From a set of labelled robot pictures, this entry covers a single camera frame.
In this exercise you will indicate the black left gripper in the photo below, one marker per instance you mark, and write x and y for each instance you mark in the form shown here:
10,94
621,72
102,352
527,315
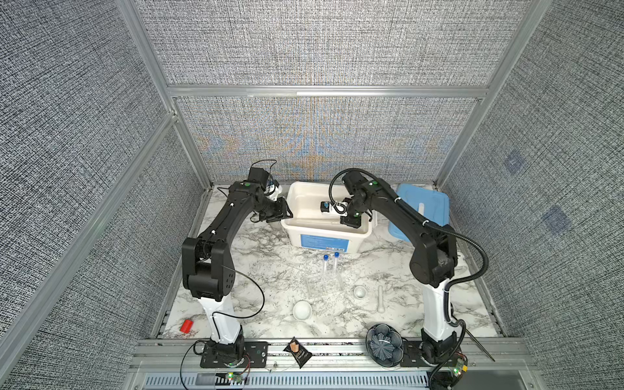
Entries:
280,213

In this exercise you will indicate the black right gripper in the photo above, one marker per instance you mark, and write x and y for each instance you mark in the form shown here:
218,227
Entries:
348,221

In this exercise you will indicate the blue-capped test tube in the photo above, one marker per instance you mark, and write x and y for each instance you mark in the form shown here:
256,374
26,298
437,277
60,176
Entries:
326,276
336,270

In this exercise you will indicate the white plastic storage bin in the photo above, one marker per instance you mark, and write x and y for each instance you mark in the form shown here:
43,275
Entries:
312,227

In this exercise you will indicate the small white mortar bowl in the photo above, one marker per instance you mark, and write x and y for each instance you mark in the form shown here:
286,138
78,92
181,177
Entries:
359,292

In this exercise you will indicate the blue plastic bin lid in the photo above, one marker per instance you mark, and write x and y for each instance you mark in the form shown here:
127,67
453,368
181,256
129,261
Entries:
433,205

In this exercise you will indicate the white round dish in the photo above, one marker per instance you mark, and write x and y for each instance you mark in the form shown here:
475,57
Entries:
302,310

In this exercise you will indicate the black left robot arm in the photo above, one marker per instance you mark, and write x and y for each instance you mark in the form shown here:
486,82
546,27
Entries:
208,270

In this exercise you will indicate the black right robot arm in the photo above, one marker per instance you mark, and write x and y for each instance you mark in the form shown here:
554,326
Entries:
432,263

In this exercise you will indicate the small red cap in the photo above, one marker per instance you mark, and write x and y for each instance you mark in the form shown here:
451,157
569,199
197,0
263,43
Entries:
186,326

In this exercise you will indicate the black snack packet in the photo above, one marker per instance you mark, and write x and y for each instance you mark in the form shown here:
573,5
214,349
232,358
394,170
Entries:
299,352

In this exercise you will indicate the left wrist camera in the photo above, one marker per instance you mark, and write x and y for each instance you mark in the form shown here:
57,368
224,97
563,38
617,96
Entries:
258,175

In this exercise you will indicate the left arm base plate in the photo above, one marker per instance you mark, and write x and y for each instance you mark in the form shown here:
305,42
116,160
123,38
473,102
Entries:
251,354

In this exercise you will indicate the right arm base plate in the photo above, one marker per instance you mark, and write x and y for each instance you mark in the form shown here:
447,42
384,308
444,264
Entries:
413,355

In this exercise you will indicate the black long-handled spoon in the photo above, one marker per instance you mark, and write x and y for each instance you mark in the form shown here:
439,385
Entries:
478,344

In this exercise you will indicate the aluminium front rail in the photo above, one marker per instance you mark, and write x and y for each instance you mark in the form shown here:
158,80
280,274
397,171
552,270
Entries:
505,363

